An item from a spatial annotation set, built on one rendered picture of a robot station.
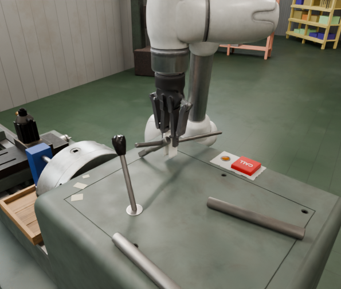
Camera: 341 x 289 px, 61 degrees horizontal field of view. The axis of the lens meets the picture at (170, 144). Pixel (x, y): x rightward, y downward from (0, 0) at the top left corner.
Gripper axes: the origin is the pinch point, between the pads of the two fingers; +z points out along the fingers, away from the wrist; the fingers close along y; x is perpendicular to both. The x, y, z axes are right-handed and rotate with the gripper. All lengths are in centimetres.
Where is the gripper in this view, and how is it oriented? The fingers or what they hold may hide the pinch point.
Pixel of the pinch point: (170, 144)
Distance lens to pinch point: 79.5
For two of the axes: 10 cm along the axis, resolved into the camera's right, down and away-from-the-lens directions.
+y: -7.5, -3.2, 5.8
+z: 0.0, 8.7, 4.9
